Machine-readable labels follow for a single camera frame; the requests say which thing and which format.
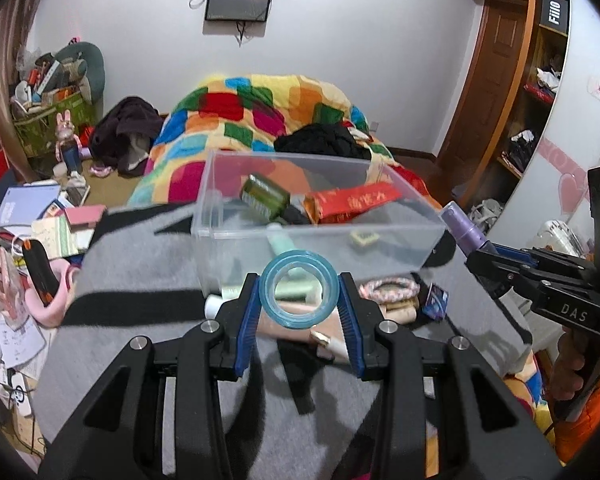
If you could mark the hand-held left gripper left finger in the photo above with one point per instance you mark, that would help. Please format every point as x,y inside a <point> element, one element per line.
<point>245,322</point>

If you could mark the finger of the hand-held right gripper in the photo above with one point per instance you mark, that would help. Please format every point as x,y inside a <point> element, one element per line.
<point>500,277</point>
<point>535,259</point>

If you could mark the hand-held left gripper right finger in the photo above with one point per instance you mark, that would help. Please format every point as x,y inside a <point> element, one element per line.
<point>348,322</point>

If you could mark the blue tape roll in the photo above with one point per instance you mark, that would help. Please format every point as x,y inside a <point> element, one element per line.
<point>271,302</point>

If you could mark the mint green tube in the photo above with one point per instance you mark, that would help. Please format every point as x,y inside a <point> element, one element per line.
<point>214,306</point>
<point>280,242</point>

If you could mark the peach tube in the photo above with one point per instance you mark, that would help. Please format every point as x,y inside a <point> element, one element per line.
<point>285,332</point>

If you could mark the beige cosmetic tube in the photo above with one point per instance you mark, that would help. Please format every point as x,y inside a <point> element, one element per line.
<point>402,314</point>

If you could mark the purple spray bottle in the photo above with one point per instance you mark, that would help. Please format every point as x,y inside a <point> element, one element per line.
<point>462,227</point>

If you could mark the clear plastic box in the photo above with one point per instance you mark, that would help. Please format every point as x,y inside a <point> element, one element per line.
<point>330,257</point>

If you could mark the orange sleeved right forearm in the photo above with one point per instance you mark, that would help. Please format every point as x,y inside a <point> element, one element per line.
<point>592,427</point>

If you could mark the person's right hand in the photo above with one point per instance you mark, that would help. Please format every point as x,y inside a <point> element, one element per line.
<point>569,371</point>

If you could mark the gold capped lipstick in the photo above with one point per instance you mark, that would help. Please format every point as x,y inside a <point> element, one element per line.
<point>327,342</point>

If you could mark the white shoes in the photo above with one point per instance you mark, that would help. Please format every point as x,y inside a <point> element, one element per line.
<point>486,215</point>

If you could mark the small blue packet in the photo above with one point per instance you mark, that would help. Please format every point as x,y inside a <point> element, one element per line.
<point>434,301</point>

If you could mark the small yellow square packet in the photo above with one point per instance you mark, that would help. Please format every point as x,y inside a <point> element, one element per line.
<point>364,238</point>

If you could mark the black bag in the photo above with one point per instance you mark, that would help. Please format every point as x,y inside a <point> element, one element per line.
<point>522,150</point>

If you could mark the white sliding wardrobe door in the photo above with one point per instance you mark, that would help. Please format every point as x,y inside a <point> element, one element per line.
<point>580,125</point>

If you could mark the red snack packet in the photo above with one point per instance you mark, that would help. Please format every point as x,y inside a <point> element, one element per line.
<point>352,202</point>

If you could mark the dark green bottle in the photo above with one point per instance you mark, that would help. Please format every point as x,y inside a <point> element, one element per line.
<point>265,196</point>

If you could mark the wooden wardrobe shelves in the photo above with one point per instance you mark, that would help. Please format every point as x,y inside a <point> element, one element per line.
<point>527,110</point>

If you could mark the red clothes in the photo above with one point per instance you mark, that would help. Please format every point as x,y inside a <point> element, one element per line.
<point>539,93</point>

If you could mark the black clothing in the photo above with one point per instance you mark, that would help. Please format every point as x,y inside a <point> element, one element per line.
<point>325,141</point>

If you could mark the wooden door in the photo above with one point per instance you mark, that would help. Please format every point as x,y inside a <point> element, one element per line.
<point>495,75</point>

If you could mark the pink curved stand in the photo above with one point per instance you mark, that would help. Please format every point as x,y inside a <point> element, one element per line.
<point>55,310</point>

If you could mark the pink notebook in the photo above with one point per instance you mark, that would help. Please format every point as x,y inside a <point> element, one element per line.
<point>82,215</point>

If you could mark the green printed book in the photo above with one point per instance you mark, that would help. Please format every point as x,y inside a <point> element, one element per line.
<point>55,237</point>

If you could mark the black handheld device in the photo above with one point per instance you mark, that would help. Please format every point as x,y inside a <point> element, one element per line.
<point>39,272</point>

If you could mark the colourful checked blanket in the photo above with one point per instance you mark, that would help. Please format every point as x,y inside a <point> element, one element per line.
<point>240,110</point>

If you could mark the dark clothing pile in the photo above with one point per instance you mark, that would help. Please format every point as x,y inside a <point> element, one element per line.
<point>125,132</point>

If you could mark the black storage box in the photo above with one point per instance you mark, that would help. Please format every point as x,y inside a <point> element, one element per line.
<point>554,14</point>

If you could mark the pile of papers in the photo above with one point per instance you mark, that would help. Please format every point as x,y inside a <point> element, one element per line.
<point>10,345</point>

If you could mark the pink fan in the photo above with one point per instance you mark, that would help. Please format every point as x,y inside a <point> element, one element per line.
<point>7,285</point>

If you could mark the blue notebook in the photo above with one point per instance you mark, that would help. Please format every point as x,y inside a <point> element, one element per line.
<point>25,205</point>

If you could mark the pink rabbit toy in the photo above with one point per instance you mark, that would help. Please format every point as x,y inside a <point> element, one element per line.
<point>67,135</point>

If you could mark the green bag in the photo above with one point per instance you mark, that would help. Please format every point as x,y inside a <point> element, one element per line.
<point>45,127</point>

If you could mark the grey green pillow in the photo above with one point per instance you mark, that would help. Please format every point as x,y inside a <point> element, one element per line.
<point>92,67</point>

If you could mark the striped curtain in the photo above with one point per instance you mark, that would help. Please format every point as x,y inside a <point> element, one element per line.
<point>0,60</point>

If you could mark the wall outlet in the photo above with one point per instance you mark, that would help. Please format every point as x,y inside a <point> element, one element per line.
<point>375,126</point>

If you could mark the small black wall monitor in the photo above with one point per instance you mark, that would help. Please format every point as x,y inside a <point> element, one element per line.
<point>238,1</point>

